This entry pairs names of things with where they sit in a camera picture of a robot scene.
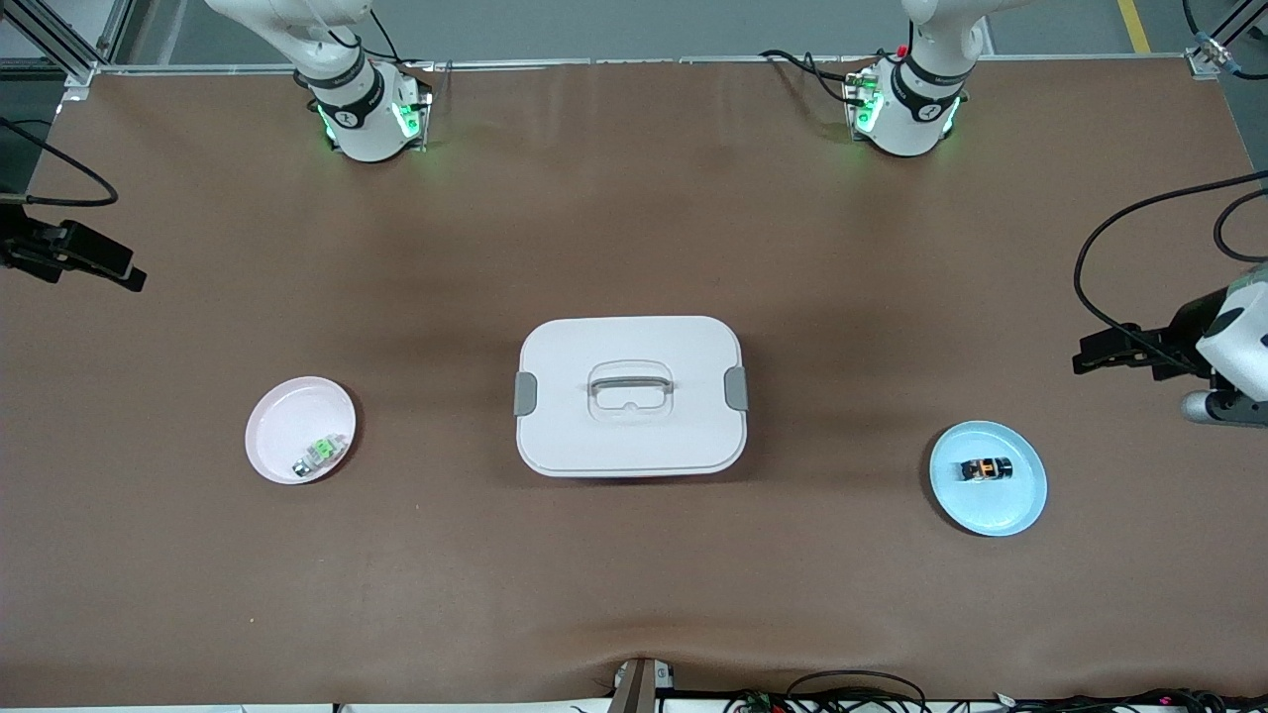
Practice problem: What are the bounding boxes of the white lidded storage box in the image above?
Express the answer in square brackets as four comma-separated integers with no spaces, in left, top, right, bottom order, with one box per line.
[513,315,750,479]

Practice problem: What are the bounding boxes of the light blue round plate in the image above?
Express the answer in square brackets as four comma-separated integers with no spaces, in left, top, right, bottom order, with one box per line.
[928,420,1048,538]

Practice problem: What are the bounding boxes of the pink round plate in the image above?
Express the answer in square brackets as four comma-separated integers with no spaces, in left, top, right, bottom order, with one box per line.
[245,376,358,485]

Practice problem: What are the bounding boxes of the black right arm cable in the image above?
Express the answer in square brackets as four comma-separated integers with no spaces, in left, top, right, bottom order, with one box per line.
[0,117,120,207]

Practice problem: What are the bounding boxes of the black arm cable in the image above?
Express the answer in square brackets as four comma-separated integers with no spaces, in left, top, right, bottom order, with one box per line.
[1074,170,1268,362]
[0,117,120,207]

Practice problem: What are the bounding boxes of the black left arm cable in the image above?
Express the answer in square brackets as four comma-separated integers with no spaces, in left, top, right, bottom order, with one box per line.
[1074,170,1268,362]

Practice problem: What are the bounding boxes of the aluminium frame profile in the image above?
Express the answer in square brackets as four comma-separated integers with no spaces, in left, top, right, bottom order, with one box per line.
[1184,0,1268,82]
[0,0,135,88]

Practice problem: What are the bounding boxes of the green and silver switch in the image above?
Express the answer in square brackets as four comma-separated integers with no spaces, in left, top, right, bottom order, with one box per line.
[291,434,348,479]

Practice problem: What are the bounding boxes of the black cable bundle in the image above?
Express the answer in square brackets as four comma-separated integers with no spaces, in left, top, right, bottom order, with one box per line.
[723,688,1268,713]

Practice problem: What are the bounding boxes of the black looped cable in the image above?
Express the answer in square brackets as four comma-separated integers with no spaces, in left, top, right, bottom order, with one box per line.
[786,670,929,713]

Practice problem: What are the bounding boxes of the black base power cable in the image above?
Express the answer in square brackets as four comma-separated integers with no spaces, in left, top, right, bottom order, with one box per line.
[758,48,873,105]

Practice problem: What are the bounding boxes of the grey box lid handle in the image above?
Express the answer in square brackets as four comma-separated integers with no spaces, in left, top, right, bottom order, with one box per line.
[588,374,675,398]

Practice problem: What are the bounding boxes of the silver table edge rail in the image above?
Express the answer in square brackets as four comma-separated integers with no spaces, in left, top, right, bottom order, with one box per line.
[94,54,1190,76]

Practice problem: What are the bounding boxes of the metal table clamp bracket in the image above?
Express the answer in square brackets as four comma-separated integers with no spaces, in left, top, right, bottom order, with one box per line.
[606,657,677,713]

